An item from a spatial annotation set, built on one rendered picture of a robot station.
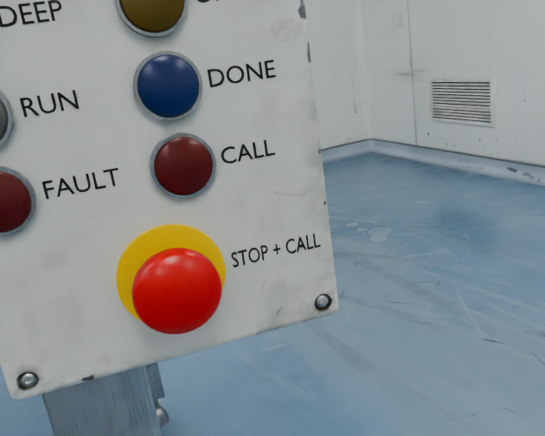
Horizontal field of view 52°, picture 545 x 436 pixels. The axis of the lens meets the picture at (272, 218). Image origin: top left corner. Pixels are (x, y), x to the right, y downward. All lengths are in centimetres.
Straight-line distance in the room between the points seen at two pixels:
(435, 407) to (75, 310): 143
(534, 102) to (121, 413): 336
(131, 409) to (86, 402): 3
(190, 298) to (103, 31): 12
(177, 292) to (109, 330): 5
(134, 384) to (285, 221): 15
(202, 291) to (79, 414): 15
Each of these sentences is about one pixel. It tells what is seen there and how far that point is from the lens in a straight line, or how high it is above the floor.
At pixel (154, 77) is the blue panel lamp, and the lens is 25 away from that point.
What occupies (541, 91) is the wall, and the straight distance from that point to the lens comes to 356.
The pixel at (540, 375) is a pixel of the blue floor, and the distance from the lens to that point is 180.
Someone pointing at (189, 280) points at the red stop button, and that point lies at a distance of 25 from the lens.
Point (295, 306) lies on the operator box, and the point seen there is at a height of 85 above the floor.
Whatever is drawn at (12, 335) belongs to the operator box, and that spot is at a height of 88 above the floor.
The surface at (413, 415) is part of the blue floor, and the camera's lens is 163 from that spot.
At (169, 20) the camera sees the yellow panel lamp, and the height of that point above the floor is 100.
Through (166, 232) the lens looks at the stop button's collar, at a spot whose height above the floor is 91.
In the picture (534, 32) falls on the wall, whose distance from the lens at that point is 357.
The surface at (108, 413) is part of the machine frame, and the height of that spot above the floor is 79.
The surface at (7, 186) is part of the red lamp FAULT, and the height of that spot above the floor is 95.
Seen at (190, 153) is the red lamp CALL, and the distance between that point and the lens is 26.
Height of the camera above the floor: 99
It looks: 17 degrees down
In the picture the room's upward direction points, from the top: 8 degrees counter-clockwise
